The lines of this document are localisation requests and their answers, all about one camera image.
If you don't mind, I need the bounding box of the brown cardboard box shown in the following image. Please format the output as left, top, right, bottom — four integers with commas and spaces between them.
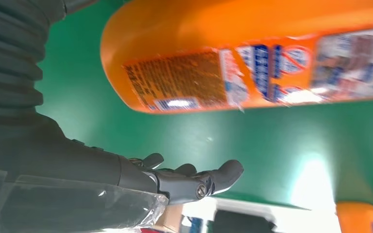
154, 204, 185, 233

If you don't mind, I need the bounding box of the black zip carry case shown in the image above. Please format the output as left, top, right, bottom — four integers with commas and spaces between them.
213, 210, 276, 233

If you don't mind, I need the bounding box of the white desk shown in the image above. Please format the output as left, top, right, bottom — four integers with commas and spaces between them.
181, 196, 343, 233

